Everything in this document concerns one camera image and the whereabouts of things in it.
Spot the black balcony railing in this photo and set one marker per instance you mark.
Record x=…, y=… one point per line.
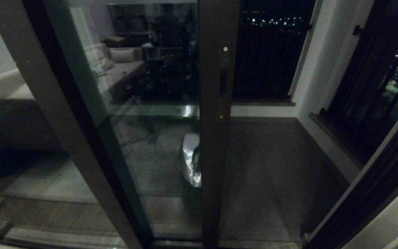
x=268, y=62

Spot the brown framed sliding glass door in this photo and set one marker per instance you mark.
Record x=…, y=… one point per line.
x=212, y=155

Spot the dark brown door jamb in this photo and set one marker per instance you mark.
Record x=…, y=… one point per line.
x=368, y=197

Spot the brown framed fixed glass panel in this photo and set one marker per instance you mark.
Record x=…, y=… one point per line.
x=47, y=103

